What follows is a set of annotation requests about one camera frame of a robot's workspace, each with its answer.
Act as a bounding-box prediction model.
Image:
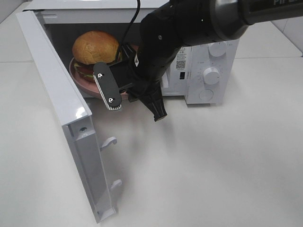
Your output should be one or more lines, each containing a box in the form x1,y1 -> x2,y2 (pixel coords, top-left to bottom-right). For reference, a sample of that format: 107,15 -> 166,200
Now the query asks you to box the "lower white timer knob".
202,67 -> 220,85

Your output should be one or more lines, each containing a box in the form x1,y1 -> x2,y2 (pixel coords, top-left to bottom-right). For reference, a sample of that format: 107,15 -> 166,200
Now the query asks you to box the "white microwave door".
17,11 -> 116,223

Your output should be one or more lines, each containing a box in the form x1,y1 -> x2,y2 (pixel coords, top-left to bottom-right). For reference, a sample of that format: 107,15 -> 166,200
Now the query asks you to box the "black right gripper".
93,4 -> 182,121

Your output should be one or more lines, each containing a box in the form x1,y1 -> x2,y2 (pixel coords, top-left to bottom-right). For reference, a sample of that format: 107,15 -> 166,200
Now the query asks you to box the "white microwave oven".
26,0 -> 239,104

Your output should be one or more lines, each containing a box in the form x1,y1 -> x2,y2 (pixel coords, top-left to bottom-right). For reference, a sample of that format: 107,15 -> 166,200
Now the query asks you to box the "burger with sesame-free bun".
72,31 -> 119,82

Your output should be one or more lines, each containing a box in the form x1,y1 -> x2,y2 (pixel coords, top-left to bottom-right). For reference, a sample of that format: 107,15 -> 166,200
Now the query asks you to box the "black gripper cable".
115,0 -> 143,62

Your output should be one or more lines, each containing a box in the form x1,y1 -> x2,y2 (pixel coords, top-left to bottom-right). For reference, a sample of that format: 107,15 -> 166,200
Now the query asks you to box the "round white door button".
199,89 -> 214,103

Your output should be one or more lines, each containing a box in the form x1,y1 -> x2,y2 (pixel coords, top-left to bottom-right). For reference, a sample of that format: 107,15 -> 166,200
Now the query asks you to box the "pink round plate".
69,44 -> 140,100

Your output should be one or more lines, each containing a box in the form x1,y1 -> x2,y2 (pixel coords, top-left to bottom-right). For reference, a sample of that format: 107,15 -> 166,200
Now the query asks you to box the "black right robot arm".
93,0 -> 303,121

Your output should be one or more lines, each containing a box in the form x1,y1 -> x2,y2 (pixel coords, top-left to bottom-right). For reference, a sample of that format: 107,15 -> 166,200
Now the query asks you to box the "upper white power knob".
208,42 -> 227,57

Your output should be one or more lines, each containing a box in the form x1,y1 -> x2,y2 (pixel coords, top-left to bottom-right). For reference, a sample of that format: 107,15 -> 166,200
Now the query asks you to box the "white warning label sticker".
175,47 -> 188,70

